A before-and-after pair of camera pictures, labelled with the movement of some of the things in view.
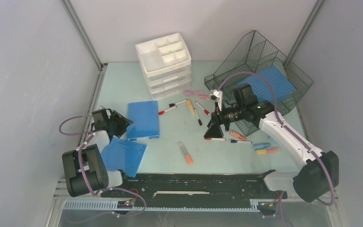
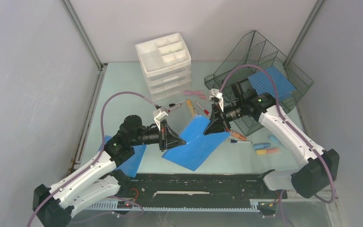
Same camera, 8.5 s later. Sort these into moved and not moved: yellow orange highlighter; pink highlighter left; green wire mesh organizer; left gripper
Moved: left gripper
Not moved: pink highlighter left; yellow orange highlighter; green wire mesh organizer
